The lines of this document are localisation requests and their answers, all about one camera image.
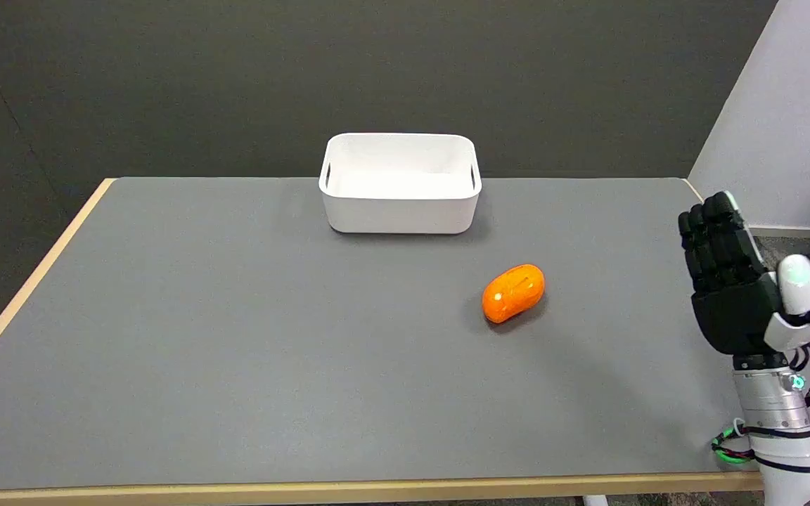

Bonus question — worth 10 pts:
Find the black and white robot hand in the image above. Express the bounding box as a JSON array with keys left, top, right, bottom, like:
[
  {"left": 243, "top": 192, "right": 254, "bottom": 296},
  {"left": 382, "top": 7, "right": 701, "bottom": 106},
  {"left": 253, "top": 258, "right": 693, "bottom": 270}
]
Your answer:
[{"left": 678, "top": 191, "right": 810, "bottom": 356}]

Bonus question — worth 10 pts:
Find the black and green cable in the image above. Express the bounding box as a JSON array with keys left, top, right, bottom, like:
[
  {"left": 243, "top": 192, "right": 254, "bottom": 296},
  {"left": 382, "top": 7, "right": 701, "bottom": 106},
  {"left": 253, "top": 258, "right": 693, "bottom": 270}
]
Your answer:
[{"left": 711, "top": 351, "right": 810, "bottom": 465}]

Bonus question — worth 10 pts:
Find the orange mango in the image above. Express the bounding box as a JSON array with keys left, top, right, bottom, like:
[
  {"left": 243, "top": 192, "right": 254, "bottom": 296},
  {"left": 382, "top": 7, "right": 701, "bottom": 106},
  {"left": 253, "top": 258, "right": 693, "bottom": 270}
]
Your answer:
[{"left": 482, "top": 264, "right": 546, "bottom": 325}]

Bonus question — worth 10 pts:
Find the white plastic bin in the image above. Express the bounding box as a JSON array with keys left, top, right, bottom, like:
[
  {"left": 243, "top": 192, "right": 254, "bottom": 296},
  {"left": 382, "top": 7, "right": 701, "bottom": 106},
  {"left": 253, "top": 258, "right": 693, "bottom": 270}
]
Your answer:
[{"left": 319, "top": 133, "right": 482, "bottom": 235}]

